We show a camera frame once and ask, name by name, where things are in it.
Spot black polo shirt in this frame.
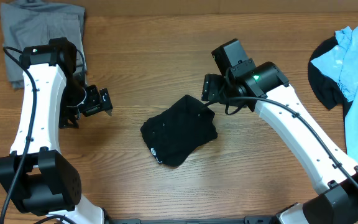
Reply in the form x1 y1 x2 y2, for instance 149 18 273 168
140 95 218 167

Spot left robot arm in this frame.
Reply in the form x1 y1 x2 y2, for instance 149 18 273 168
0 37 112 223

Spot folded grey trousers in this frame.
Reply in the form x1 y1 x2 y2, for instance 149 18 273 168
0 0 87 78

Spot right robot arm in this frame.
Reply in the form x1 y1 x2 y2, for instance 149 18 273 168
201 39 358 224

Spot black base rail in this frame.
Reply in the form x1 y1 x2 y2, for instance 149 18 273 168
106 215 278 224

